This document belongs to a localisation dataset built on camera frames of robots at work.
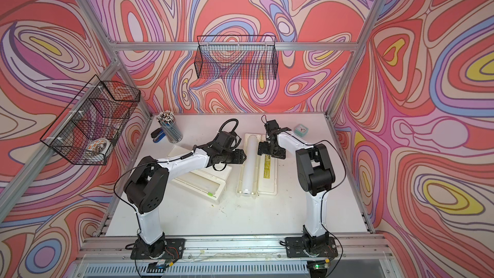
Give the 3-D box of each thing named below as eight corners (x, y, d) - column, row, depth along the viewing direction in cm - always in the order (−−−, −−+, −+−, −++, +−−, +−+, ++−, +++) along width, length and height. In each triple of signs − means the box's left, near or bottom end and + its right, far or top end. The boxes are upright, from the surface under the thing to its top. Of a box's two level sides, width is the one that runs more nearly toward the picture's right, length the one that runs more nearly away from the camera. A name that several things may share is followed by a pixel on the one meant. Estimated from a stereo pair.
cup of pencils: (168, 143, 108) (155, 120, 93) (171, 133, 113) (160, 110, 98) (181, 143, 108) (170, 120, 93) (183, 133, 113) (174, 110, 98)
